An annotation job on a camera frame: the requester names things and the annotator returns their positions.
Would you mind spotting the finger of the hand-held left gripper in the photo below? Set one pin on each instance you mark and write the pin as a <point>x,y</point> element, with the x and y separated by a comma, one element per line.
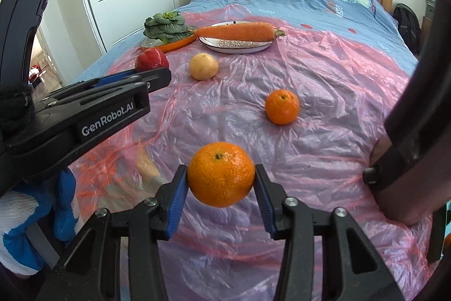
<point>158,77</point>
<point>105,91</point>

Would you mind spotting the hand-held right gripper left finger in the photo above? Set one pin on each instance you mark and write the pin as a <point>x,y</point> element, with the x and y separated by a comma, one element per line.
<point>176,202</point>

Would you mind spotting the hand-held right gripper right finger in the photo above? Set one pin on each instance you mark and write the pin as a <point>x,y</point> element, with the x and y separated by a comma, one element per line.
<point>264,202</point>

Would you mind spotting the red apple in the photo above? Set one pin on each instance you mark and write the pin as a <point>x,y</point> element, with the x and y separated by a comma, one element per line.
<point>151,57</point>

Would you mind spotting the person's left hand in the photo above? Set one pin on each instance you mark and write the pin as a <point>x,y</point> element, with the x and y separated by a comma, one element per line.
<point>21,234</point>

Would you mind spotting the orange plate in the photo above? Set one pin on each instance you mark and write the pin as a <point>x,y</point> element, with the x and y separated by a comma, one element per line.
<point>176,44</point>

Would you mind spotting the yellow round pear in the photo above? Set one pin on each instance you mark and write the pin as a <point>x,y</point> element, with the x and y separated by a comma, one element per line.
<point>203,66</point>

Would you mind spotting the green bok choy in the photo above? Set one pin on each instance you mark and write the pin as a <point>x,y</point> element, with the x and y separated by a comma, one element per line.
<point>164,26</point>

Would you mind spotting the white patterned plate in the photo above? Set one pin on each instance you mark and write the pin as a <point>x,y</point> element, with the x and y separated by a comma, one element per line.
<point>232,46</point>

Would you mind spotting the orange carrot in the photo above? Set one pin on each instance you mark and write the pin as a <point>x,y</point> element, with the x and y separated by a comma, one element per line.
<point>239,31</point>

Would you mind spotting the pink plastic sheet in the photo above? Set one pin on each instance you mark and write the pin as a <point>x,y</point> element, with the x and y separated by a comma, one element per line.
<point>317,75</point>

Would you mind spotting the black backpack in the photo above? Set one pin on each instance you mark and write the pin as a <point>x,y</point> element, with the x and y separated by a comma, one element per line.
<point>407,26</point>

